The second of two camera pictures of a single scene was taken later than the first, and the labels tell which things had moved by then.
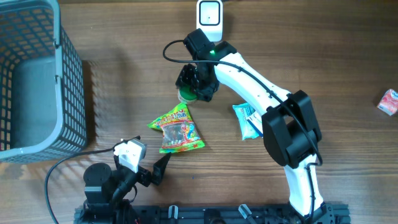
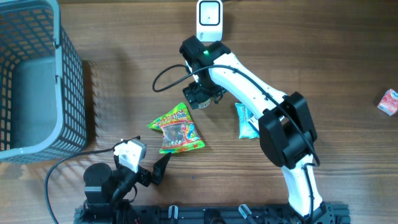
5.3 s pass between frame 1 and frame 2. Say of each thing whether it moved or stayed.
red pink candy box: stayed
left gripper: stayed
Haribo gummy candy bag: stayed
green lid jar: moved
